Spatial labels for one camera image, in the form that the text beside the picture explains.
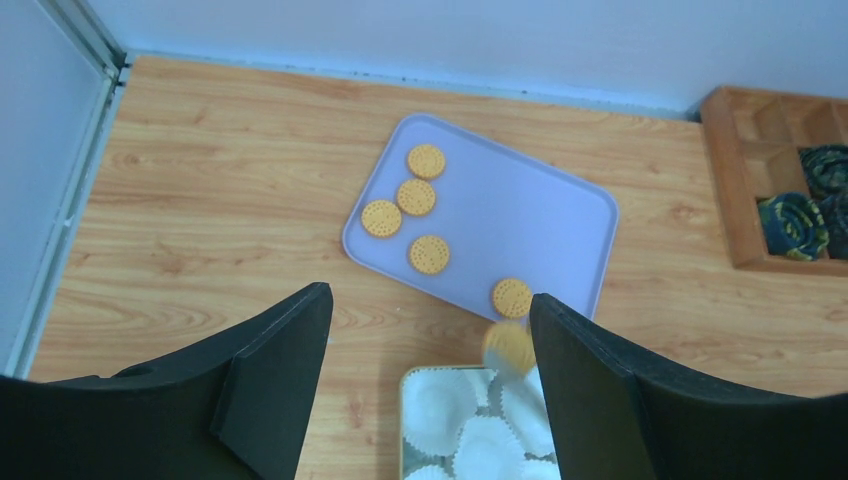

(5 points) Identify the wooden compartment tray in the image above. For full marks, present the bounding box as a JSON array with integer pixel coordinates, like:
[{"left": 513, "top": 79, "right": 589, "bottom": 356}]
[{"left": 699, "top": 86, "right": 847, "bottom": 277}]

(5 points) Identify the round yellow cookie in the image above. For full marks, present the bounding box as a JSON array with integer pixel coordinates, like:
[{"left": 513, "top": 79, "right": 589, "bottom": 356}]
[
  {"left": 481, "top": 321, "right": 537, "bottom": 379},
  {"left": 360, "top": 199, "right": 403, "bottom": 238},
  {"left": 408, "top": 235, "right": 451, "bottom": 275},
  {"left": 395, "top": 178, "right": 436, "bottom": 216},
  {"left": 406, "top": 144, "right": 446, "bottom": 180},
  {"left": 491, "top": 277, "right": 533, "bottom": 319}
]

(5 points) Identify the white paper cup top-left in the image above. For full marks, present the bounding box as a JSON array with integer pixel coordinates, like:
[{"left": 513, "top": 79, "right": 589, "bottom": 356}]
[{"left": 401, "top": 368, "right": 478, "bottom": 456}]

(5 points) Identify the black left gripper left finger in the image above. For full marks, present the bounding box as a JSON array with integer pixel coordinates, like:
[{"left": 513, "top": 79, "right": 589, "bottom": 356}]
[{"left": 1, "top": 282, "right": 334, "bottom": 479}]

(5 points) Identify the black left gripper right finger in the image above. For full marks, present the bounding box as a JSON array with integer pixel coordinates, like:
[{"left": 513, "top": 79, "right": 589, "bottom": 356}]
[{"left": 529, "top": 293, "right": 847, "bottom": 479}]

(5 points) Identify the gold cookie tin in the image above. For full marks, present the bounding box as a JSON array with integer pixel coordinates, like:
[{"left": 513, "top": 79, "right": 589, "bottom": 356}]
[{"left": 398, "top": 366, "right": 494, "bottom": 478}]

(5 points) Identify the white paper cup bottom-right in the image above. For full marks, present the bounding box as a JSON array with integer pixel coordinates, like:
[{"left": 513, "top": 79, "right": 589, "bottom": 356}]
[{"left": 519, "top": 459, "right": 561, "bottom": 480}]

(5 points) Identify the lavender plastic tray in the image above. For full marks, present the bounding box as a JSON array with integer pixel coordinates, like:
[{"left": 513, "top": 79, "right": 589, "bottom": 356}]
[{"left": 342, "top": 113, "right": 619, "bottom": 320}]

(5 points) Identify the white paper cup bottom-left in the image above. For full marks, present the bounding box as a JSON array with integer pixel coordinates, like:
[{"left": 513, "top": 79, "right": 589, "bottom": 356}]
[{"left": 404, "top": 465, "right": 453, "bottom": 480}]

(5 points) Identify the white paper cup top-right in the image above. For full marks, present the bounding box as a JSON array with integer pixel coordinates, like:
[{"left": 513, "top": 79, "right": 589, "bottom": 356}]
[{"left": 489, "top": 366, "right": 555, "bottom": 457}]

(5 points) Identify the rolled dark tie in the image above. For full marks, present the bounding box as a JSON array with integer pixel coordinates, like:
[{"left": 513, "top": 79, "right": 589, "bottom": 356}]
[{"left": 818, "top": 190, "right": 847, "bottom": 260}]

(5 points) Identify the white paper cup centre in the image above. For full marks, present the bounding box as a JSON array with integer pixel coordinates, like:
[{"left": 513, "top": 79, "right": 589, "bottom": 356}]
[{"left": 453, "top": 416, "right": 525, "bottom": 480}]

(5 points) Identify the aluminium frame rail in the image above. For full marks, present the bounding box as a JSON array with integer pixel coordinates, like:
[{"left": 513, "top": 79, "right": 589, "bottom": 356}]
[{"left": 1, "top": 1, "right": 126, "bottom": 378}]

